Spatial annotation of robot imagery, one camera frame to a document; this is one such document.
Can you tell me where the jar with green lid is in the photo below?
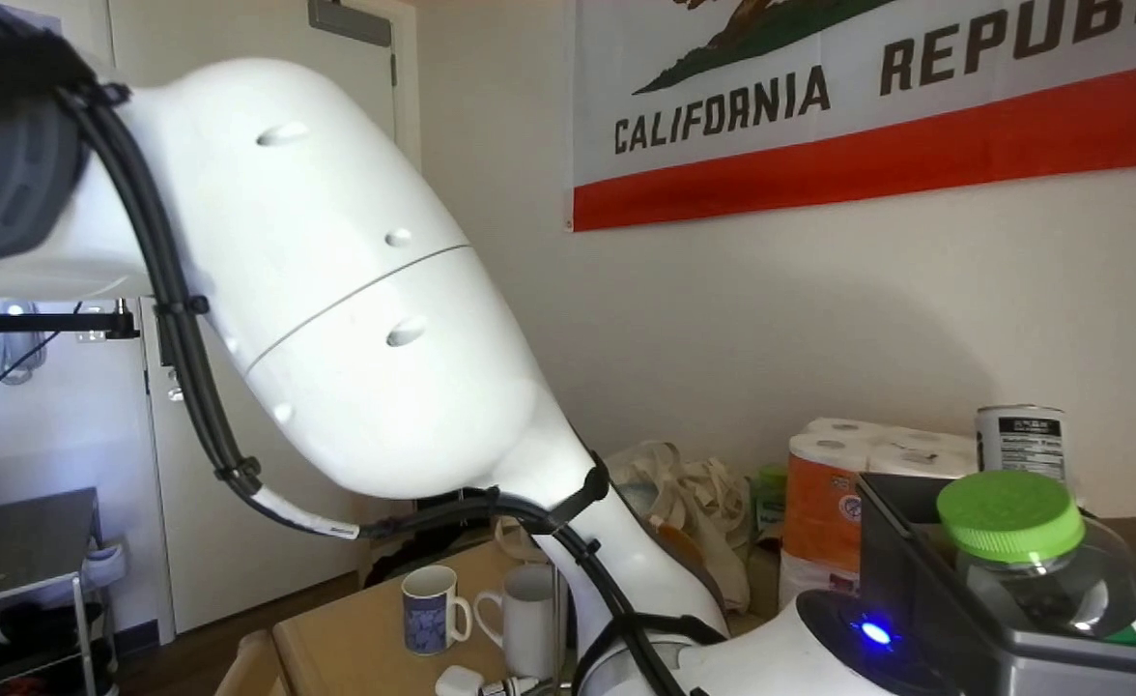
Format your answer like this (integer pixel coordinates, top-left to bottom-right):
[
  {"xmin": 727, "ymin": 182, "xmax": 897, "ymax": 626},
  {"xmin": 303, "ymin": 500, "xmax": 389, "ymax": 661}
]
[{"xmin": 930, "ymin": 469, "xmax": 1136, "ymax": 652}]

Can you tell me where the California Republic flag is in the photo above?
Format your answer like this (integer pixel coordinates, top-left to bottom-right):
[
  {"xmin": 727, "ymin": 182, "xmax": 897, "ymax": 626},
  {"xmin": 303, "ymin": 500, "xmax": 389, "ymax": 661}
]
[{"xmin": 568, "ymin": 0, "xmax": 1136, "ymax": 234}]

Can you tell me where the black metal shelf cart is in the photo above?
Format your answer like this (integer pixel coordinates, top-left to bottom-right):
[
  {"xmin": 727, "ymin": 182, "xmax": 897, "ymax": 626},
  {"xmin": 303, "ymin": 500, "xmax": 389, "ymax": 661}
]
[{"xmin": 0, "ymin": 483, "xmax": 130, "ymax": 696}]

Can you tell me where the black horizontal bar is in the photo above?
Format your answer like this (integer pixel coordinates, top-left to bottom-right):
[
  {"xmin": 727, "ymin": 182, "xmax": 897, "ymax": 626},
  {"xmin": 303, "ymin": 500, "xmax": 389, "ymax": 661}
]
[{"xmin": 0, "ymin": 299, "xmax": 146, "ymax": 349}]

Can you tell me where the blue mug with white interior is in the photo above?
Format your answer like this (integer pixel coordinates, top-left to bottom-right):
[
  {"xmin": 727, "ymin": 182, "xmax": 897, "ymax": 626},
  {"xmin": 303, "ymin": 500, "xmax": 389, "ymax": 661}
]
[{"xmin": 397, "ymin": 559, "xmax": 481, "ymax": 657}]

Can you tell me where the orange paper towel pack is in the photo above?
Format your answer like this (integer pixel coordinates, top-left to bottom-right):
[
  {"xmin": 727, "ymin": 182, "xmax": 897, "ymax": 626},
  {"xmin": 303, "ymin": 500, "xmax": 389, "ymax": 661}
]
[{"xmin": 777, "ymin": 415, "xmax": 985, "ymax": 610}]

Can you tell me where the white door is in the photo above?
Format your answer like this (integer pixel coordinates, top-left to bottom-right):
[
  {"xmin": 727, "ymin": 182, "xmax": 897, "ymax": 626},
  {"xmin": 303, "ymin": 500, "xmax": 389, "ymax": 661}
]
[{"xmin": 101, "ymin": 0, "xmax": 426, "ymax": 639}]

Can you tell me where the small green bottle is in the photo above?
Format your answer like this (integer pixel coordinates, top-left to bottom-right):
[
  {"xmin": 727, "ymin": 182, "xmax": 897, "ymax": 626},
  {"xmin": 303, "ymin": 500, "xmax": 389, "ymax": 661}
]
[{"xmin": 746, "ymin": 465, "xmax": 792, "ymax": 544}]

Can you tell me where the white labelled can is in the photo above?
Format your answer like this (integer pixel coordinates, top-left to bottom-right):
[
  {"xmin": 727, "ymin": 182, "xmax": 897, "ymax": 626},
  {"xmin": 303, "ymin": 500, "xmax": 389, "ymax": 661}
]
[{"xmin": 973, "ymin": 398, "xmax": 1076, "ymax": 488}]

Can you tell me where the white ceramic mug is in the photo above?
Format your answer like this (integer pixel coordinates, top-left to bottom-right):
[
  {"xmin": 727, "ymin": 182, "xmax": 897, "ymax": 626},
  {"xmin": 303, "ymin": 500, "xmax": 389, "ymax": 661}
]
[{"xmin": 470, "ymin": 559, "xmax": 576, "ymax": 683}]

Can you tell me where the cream canvas tote bag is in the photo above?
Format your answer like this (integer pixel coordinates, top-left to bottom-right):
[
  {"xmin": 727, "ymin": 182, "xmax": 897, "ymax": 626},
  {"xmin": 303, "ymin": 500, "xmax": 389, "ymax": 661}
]
[{"xmin": 603, "ymin": 437, "xmax": 763, "ymax": 620}]

